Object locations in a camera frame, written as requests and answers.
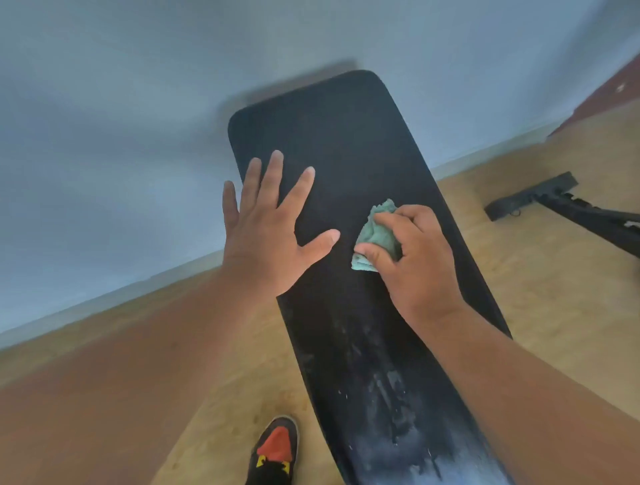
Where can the person's right forearm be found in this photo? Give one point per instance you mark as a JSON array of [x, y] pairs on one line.
[[525, 399]]

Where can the person's left hand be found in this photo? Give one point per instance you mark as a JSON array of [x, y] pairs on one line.
[[260, 245]]

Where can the black padded bench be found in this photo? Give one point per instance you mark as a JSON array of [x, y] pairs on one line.
[[360, 310]]

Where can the green cleaning cloth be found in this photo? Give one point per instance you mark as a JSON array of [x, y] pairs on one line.
[[376, 237]]

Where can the person's left forearm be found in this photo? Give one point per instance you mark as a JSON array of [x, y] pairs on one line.
[[115, 379]]

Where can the person's right hand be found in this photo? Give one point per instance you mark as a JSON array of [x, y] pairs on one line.
[[420, 280]]

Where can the black metal equipment frame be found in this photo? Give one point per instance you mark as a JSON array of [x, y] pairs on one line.
[[565, 207]]

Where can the black and red shoe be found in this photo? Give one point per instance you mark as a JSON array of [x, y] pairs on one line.
[[274, 452]]

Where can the person's left thumb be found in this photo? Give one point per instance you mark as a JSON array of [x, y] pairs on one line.
[[320, 242]]

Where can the person's left little finger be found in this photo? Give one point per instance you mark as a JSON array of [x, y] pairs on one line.
[[230, 205]]

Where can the person's left middle finger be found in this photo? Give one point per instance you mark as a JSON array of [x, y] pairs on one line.
[[272, 178]]

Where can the person's right thumb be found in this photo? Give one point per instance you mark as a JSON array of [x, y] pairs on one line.
[[374, 254]]

